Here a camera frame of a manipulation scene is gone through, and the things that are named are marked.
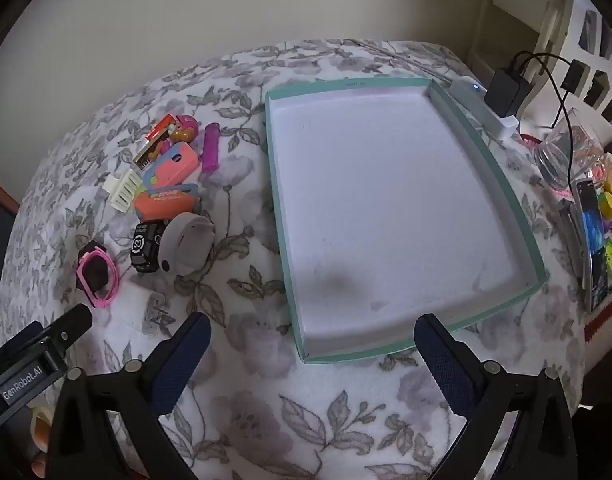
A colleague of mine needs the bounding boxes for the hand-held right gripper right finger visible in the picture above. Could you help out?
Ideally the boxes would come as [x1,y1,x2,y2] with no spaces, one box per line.
[414,313,587,480]

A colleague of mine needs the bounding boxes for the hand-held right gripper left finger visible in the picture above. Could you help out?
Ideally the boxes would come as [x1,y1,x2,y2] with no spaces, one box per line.
[46,311,212,480]

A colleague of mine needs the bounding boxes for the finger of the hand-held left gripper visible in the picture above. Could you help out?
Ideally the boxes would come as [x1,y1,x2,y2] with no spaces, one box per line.
[43,304,93,356]

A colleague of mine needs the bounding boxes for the pink wristwatch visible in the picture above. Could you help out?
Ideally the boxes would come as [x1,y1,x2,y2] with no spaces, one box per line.
[76,250,121,310]

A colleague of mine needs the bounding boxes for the black toy car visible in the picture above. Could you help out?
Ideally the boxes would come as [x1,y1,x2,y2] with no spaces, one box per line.
[130,218,170,274]

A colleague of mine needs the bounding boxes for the white wristwatch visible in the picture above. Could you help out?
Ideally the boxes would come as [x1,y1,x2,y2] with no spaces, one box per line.
[161,212,217,277]

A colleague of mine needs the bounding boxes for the cream ribbed plastic clip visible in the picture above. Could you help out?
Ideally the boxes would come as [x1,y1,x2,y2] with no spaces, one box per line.
[104,168,145,213]

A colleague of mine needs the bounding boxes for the orange block with blue stripe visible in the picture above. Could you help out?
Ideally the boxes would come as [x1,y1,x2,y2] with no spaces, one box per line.
[133,183,200,222]

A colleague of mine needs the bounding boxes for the teal shallow box tray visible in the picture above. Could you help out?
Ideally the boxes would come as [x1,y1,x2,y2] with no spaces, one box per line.
[263,77,549,364]

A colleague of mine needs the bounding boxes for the pink and blue phone case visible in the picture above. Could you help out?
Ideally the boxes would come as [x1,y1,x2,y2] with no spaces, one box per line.
[142,141,198,187]

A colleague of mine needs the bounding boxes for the purple lighter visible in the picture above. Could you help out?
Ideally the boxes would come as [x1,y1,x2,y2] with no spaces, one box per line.
[201,123,221,174]

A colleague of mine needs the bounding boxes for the pink toy figure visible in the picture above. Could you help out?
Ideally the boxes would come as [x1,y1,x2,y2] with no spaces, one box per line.
[167,115,200,145]

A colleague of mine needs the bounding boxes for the person's left hand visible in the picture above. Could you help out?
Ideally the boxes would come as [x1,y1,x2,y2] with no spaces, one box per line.
[30,404,54,478]

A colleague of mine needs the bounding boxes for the floral blanket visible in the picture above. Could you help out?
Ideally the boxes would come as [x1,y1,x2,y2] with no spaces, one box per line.
[0,37,587,480]

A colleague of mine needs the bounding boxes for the dark grey case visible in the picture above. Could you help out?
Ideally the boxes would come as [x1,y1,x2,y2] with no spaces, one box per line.
[556,198,587,279]

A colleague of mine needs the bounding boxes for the smartphone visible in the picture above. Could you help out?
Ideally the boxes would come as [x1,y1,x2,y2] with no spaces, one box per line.
[572,176,612,315]

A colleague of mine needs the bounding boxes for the glass jar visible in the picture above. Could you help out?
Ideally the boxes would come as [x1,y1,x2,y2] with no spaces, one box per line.
[533,119,606,192]

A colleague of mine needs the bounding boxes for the white power strip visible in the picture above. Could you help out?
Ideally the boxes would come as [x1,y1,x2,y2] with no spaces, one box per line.
[450,75,520,141]

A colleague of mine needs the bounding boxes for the white lattice headboard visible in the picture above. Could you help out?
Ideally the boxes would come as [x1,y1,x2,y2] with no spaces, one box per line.
[560,0,612,143]

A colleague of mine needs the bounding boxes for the white wooden shelf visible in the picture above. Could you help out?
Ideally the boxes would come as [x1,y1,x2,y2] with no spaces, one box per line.
[467,0,578,92]

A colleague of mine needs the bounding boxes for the black power adapter with cable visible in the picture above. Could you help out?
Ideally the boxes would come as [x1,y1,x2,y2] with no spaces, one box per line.
[485,66,533,117]

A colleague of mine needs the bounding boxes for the black cable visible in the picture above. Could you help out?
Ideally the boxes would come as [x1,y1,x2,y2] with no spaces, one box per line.
[506,50,589,188]

